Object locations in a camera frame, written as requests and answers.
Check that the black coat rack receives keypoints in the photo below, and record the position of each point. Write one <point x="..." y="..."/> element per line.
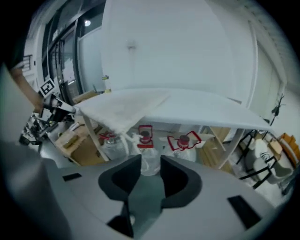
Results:
<point x="277" y="109"/>

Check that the ceiling light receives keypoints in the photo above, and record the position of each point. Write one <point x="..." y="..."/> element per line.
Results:
<point x="87" y="22"/>

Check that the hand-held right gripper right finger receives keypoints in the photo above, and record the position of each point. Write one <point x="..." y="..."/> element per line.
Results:
<point x="182" y="185"/>

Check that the white armchair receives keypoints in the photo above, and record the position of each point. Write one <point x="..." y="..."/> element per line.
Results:
<point x="267" y="166"/>

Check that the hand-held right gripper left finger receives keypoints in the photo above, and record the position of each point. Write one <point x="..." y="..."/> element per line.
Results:
<point x="117" y="182"/>

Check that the person's left forearm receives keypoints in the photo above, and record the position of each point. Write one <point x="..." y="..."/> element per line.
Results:
<point x="28" y="91"/>

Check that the striped cushion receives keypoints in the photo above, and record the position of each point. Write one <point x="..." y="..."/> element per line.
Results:
<point x="264" y="156"/>

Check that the folded cardboard box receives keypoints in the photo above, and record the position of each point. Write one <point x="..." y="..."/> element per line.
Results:
<point x="85" y="96"/>

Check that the person's black printed shirt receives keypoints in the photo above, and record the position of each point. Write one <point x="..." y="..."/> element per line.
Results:
<point x="16" y="54"/>

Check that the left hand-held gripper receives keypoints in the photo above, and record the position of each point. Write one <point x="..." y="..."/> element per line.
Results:
<point x="48" y="89"/>

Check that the frosted glass panel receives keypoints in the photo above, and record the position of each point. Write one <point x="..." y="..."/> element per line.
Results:
<point x="90" y="65"/>

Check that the white table leg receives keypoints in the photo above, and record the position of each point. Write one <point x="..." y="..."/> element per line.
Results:
<point x="96" y="138"/>
<point x="230" y="147"/>

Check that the large cardboard box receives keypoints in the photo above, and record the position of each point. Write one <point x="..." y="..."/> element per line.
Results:
<point x="82" y="150"/>

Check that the clear water jug red cap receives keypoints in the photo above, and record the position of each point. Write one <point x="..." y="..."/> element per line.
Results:
<point x="145" y="140"/>
<point x="185" y="143"/>
<point x="112" y="145"/>

